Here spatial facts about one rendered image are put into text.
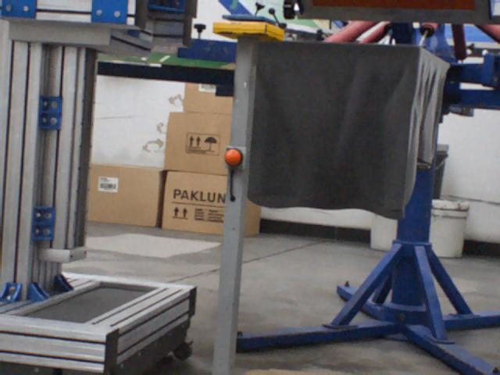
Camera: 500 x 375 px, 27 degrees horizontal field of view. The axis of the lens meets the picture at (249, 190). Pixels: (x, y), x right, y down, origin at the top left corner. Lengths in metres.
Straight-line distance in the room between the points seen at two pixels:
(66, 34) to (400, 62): 0.83
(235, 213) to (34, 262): 0.67
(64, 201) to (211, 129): 4.45
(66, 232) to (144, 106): 5.17
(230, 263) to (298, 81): 0.52
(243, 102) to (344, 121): 0.34
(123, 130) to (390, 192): 5.56
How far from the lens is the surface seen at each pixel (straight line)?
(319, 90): 2.57
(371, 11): 3.28
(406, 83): 2.52
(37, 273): 2.81
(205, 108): 7.20
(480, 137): 7.16
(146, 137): 7.87
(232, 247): 2.34
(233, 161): 2.29
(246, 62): 2.33
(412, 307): 3.87
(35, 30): 2.67
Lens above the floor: 0.70
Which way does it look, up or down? 3 degrees down
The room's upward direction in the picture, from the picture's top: 4 degrees clockwise
